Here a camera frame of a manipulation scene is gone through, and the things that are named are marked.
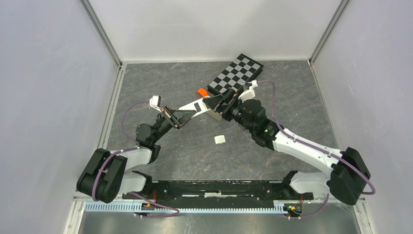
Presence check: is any orange tape roll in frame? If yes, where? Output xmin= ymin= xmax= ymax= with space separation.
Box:
xmin=196 ymin=88 xmax=208 ymax=98

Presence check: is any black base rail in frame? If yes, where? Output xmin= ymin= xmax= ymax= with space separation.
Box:
xmin=138 ymin=180 xmax=314 ymax=209

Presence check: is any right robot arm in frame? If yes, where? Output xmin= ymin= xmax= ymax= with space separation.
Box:
xmin=203 ymin=93 xmax=371 ymax=205

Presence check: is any white battery cover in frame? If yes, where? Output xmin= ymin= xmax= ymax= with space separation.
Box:
xmin=214 ymin=135 xmax=226 ymax=144

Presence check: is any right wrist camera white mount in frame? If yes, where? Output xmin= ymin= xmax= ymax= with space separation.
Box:
xmin=239 ymin=80 xmax=258 ymax=101

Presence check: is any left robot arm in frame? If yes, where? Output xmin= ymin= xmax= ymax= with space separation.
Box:
xmin=76 ymin=104 xmax=202 ymax=203

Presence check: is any red white remote control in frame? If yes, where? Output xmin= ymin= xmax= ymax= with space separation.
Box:
xmin=178 ymin=96 xmax=210 ymax=116

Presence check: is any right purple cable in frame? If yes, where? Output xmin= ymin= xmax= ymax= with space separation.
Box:
xmin=256 ymin=79 xmax=376 ymax=219

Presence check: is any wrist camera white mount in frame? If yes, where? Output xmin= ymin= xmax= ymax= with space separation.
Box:
xmin=149 ymin=96 xmax=162 ymax=112
xmin=239 ymin=80 xmax=258 ymax=101

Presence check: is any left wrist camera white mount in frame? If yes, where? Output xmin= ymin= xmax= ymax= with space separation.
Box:
xmin=149 ymin=96 xmax=162 ymax=112

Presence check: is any folded black chessboard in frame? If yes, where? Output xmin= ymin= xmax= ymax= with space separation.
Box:
xmin=207 ymin=54 xmax=264 ymax=96

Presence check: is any white beige remote control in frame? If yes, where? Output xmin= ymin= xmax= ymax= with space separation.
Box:
xmin=207 ymin=110 xmax=222 ymax=121

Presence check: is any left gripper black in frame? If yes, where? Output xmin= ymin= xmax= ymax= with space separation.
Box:
xmin=151 ymin=105 xmax=197 ymax=144

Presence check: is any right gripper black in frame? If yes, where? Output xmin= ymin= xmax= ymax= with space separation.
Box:
xmin=203 ymin=88 xmax=255 ymax=134

